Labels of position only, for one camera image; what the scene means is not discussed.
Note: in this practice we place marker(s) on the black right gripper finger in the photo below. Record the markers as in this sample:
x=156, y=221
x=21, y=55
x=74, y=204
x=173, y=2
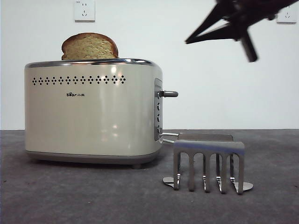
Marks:
x=219, y=30
x=217, y=11

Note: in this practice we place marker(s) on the grey toaster lever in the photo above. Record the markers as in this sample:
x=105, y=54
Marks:
x=170, y=94

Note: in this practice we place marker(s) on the bread slice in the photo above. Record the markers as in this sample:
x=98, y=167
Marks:
x=90, y=46

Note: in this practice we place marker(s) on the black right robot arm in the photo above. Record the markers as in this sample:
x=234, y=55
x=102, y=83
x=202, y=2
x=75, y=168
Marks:
x=257, y=11

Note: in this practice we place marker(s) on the silver metal toast rack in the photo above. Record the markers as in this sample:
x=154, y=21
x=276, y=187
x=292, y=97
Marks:
x=208, y=145

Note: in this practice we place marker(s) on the cream two-slot toaster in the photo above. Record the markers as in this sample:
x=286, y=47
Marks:
x=88, y=116

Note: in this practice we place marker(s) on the white wall socket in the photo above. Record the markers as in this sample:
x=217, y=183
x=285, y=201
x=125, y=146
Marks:
x=287, y=18
x=84, y=11

